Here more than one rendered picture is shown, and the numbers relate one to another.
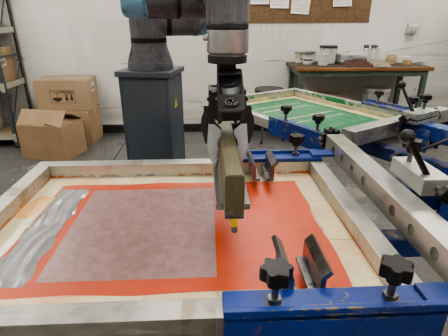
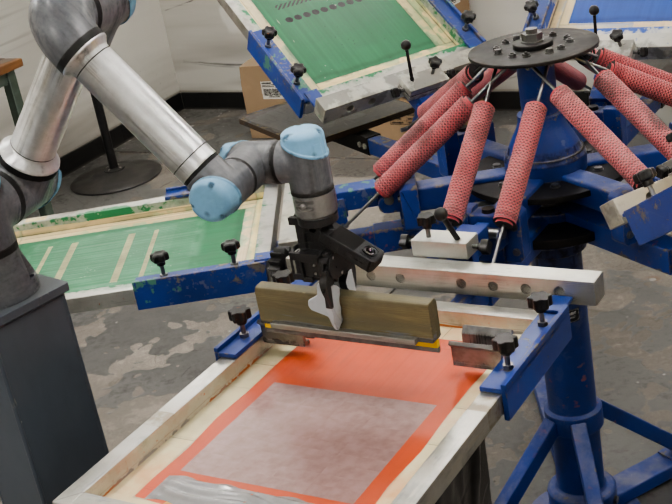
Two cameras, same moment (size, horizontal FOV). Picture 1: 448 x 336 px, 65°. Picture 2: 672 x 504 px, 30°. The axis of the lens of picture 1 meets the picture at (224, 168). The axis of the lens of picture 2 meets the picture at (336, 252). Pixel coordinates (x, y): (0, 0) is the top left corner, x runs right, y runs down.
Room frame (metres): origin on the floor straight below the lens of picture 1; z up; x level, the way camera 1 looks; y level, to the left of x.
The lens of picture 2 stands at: (-0.56, 1.60, 2.07)
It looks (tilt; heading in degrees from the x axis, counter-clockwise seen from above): 23 degrees down; 307
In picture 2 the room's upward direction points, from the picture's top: 11 degrees counter-clockwise
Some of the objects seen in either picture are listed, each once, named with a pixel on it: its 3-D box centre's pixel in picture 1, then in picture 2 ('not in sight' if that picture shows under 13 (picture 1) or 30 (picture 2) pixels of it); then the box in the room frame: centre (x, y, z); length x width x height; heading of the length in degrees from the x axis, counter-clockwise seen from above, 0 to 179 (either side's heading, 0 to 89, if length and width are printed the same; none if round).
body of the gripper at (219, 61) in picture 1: (227, 87); (319, 245); (0.68, -0.01, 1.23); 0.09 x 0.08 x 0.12; 3
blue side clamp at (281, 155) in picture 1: (267, 164); (269, 329); (0.93, -0.12, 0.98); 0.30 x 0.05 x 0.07; 93
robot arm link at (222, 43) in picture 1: (225, 43); (314, 203); (0.67, 0.00, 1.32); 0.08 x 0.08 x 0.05
